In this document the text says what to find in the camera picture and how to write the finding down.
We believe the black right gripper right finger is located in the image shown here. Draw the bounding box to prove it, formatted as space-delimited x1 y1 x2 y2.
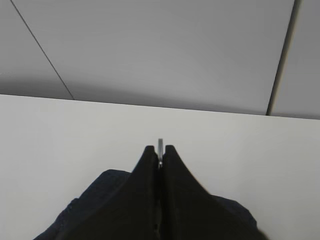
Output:
161 145 267 240

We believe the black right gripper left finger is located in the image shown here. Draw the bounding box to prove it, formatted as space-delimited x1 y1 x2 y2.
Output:
57 146 158 240

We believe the navy blue lunch bag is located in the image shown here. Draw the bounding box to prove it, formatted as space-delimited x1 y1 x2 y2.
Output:
32 138 260 240

